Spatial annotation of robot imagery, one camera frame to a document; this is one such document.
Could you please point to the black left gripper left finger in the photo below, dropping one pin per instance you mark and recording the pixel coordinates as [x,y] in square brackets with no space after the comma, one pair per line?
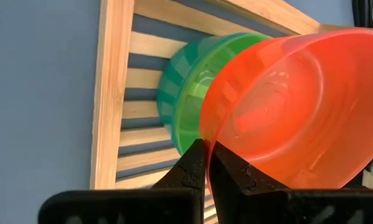
[127,207]

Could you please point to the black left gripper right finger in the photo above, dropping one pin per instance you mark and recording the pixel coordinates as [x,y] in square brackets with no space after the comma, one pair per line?
[267,207]

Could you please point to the orange plastic bowl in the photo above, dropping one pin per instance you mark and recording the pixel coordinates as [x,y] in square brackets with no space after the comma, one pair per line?
[298,109]

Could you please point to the light green plastic bowl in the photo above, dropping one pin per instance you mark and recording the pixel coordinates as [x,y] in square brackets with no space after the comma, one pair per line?
[189,105]

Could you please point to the wooden slatted shelf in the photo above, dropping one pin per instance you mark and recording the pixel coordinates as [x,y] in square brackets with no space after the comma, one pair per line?
[111,93]

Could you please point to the black metal rig frame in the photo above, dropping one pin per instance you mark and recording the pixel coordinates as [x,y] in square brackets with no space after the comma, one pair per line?
[365,12]

